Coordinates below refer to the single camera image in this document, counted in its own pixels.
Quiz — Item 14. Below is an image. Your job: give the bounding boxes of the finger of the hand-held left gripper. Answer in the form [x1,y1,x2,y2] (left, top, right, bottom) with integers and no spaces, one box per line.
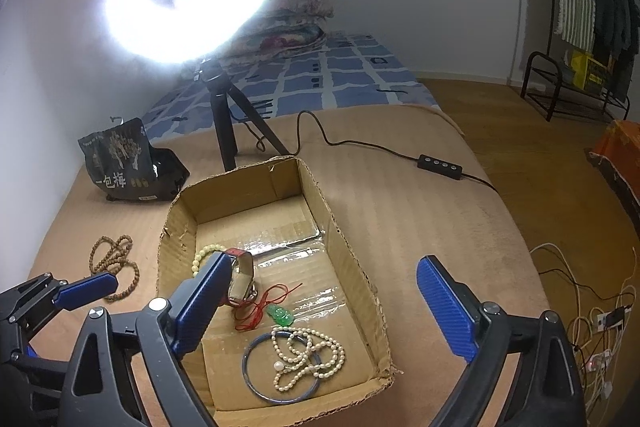
[0,272,119,323]
[12,322,76,360]

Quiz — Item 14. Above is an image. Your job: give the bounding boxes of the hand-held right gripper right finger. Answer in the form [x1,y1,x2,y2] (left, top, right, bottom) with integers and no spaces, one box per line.
[416,255,588,427]

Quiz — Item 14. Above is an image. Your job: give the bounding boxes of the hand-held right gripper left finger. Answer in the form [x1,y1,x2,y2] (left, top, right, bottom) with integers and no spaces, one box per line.
[59,251,236,427]

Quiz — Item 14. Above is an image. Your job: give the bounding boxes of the brown leather strap watch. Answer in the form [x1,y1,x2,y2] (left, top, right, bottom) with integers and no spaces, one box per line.
[220,248,260,308]

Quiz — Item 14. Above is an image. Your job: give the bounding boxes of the cream bead bracelet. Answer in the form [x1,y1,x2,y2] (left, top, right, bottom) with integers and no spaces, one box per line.
[191,244,236,278]

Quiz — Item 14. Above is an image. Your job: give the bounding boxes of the brown wooden bead necklace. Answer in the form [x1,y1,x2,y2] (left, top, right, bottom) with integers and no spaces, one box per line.
[90,234,142,303]

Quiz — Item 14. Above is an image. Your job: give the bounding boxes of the dark thin bangle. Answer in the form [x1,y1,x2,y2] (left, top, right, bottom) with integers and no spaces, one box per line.
[242,329,323,404]

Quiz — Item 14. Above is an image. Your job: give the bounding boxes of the green pendant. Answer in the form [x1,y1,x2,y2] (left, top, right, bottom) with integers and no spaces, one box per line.
[234,283,305,333]

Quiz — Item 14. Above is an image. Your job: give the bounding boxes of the cardboard box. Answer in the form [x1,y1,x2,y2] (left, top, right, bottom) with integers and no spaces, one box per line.
[156,155,403,427]

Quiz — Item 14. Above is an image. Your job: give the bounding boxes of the white pearl necklace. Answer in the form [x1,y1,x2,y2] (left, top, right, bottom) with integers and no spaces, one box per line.
[270,327,347,392]

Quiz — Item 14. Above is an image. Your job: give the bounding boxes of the black snack bag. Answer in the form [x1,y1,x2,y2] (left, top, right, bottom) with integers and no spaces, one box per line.
[78,118,191,204]

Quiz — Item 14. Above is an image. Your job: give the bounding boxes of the white power strip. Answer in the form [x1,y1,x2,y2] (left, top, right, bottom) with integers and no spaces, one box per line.
[595,307,632,332]

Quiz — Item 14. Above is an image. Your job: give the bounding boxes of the black mini tripod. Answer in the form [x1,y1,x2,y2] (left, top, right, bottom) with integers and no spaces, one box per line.
[197,57,291,172]

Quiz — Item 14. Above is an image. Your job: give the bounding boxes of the orange box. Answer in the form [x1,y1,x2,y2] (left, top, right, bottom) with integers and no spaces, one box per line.
[587,119,640,208]

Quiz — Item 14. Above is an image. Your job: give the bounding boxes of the blue checkered bed sheet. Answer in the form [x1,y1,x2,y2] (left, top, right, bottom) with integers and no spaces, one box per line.
[142,32,443,138]

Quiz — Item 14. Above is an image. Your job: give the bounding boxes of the black metal shoe rack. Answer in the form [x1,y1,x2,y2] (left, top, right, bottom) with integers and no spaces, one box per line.
[520,52,632,122]

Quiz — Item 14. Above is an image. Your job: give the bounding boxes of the yellow box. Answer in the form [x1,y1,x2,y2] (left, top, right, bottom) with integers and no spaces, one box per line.
[567,51,611,95]

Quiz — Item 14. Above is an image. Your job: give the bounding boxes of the folded floral quilt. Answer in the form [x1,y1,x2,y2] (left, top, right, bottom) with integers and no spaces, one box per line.
[220,0,336,62]

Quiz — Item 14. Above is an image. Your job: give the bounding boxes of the dark hanging clothes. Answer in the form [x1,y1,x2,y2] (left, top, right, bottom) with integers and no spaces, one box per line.
[590,0,640,100]

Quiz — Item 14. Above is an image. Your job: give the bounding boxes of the tangle of white cables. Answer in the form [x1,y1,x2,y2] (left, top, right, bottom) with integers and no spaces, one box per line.
[530,243,640,423]

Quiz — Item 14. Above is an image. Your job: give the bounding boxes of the black inline cable controller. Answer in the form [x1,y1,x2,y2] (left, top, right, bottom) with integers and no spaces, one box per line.
[417,154,463,180]

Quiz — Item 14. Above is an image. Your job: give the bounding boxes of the black power cable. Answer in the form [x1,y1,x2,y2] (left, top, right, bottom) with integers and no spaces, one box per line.
[240,109,501,194]

